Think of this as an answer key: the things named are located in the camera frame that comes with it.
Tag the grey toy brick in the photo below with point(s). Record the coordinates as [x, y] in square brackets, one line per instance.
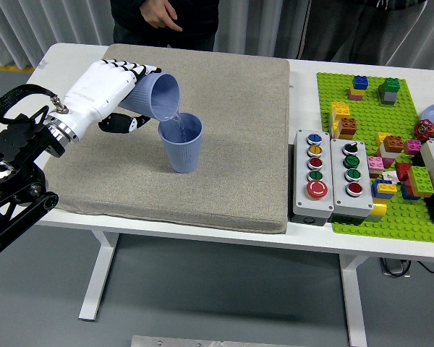
[388, 98]

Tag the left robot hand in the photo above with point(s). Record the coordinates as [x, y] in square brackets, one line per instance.
[97, 90]

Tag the light green toy brick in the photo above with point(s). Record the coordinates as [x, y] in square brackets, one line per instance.
[421, 180]

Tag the red valve wheel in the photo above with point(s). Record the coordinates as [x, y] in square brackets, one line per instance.
[424, 129]

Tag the yellow round toy brick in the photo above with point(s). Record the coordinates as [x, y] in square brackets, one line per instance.
[378, 209]

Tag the orange toy brick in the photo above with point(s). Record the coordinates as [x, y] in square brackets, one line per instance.
[411, 188]

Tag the person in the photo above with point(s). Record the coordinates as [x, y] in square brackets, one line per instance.
[347, 32]
[199, 25]

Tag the blue toy brick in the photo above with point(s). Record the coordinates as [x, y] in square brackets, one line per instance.
[360, 84]
[407, 195]
[375, 188]

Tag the control box, large red button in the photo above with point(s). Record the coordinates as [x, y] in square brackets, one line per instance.
[302, 202]

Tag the green brick baseplate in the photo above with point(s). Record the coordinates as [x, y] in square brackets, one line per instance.
[369, 108]

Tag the dark green toy brick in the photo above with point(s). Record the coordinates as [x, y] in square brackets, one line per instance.
[390, 86]

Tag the brown toy brick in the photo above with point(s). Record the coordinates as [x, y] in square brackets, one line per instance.
[347, 126]
[394, 144]

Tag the red toy brick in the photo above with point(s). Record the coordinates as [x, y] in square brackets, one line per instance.
[404, 171]

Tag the ribbed blue cup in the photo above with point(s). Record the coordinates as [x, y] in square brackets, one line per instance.
[182, 155]
[144, 94]

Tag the metal plate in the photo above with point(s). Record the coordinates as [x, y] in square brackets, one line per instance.
[173, 341]

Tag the white table leg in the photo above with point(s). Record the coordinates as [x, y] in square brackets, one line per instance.
[354, 307]
[97, 274]

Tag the yellow black floor tape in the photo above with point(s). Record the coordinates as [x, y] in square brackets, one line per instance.
[7, 68]

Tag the magenta toy brick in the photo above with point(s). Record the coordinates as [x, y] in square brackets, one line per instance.
[412, 147]

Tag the control box with selector switch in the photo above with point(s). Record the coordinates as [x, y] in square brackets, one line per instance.
[341, 202]

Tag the person's right hand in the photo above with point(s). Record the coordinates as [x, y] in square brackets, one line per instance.
[159, 14]

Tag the grey-brown mat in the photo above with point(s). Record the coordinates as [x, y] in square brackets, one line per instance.
[220, 144]

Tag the white toy brick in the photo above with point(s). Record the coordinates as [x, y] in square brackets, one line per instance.
[388, 152]

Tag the white curtain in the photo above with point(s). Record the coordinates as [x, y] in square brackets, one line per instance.
[29, 21]

